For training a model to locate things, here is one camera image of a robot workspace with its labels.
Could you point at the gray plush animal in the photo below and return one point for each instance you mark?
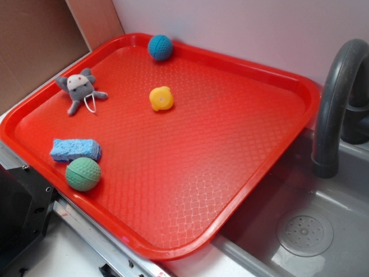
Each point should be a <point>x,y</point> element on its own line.
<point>81,90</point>

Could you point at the green dimpled ball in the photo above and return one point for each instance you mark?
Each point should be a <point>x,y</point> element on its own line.
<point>83,174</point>

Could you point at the red plastic tray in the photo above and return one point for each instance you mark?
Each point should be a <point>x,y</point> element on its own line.
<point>171,178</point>

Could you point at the sink drain strainer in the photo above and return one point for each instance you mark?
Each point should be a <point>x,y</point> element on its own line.
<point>304,232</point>

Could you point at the blue sponge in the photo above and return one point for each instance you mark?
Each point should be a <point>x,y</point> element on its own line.
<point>72,149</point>

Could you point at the gray plastic sink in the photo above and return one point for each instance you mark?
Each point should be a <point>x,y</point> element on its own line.
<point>249,236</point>

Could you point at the blue dimpled ball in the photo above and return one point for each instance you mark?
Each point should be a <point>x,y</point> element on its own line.
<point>160,47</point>

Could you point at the yellow rubber toy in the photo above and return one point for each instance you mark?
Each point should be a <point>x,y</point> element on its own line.
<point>161,98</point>

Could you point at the aluminum rail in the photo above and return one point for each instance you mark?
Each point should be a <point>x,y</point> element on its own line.
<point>75,245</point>

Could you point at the brown cardboard panel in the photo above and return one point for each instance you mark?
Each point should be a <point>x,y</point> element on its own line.
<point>41,38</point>

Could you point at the gray toy faucet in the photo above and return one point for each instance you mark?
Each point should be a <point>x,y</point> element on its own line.
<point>343,111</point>

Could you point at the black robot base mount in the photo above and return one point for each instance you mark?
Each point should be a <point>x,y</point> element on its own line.
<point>27,200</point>

